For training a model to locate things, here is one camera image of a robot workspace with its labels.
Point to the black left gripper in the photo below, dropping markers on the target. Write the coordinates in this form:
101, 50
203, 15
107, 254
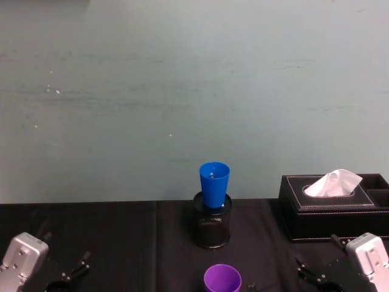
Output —
45, 278

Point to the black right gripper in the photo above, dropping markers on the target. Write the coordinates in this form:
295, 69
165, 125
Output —
340, 276

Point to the blue plastic cup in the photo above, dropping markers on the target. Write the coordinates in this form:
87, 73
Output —
214, 190

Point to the black table cloth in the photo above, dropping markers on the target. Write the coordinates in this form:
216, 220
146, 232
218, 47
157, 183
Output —
130, 243

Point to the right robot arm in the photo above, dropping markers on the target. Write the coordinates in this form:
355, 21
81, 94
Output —
369, 258

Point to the purple plastic cup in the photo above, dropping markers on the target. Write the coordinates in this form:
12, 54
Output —
222, 278

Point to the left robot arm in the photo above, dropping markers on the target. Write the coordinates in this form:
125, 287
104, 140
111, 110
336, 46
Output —
21, 258

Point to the black leather tissue box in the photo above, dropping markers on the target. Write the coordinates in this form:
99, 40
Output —
322, 220

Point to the white paper tissue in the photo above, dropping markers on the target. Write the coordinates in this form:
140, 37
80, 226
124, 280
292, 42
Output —
332, 184

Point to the black mesh pen holder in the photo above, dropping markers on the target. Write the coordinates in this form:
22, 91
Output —
211, 231

